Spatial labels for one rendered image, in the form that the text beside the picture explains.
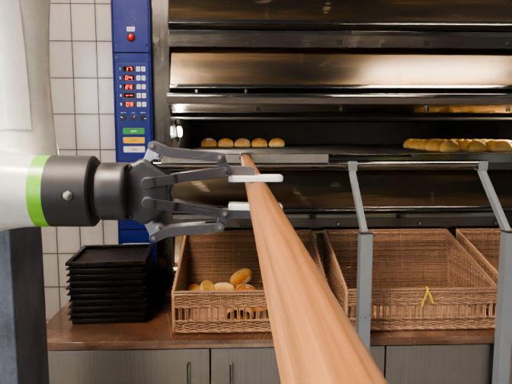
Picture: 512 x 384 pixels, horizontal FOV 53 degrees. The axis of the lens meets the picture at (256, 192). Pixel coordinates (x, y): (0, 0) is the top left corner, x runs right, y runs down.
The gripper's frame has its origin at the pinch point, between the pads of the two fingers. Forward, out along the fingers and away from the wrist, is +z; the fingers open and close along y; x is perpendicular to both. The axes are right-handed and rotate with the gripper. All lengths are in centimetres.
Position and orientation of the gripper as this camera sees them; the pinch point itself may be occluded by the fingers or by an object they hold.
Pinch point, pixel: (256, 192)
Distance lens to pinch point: 66.7
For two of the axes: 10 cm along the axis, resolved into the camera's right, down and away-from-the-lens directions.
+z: 10.0, 0.0, 0.4
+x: 0.4, 1.2, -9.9
